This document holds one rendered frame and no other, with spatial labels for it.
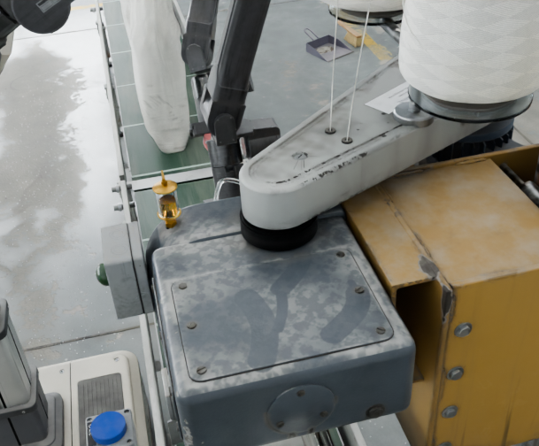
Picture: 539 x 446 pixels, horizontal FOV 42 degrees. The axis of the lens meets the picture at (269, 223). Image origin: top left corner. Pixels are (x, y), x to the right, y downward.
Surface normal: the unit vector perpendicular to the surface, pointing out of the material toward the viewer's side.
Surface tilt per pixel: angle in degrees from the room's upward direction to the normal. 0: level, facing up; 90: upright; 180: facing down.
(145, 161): 0
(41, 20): 91
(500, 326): 90
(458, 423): 90
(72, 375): 0
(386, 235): 0
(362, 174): 90
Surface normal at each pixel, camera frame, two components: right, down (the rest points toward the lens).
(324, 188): 0.62, 0.44
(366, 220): -0.05, -0.80
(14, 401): 0.24, 0.57
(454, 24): -0.52, 0.44
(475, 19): -0.32, 0.54
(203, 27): -0.03, 0.17
